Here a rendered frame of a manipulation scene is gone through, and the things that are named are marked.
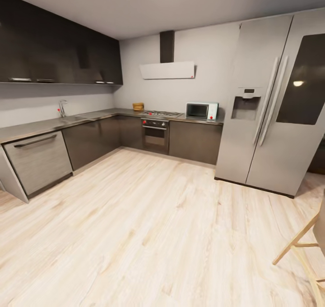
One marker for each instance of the range hood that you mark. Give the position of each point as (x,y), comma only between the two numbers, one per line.
(167,68)

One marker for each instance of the burner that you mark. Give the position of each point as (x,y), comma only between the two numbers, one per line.
(162,114)

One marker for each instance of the popcorn bag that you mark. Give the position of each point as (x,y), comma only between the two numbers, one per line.
(138,106)

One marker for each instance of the cabinet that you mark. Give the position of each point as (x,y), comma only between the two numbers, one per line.
(33,45)
(95,57)

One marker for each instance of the microwave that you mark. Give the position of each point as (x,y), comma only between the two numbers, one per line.
(202,110)

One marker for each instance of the straight chair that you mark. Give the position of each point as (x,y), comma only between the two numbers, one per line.
(317,221)

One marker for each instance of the fridge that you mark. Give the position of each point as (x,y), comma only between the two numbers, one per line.
(275,114)

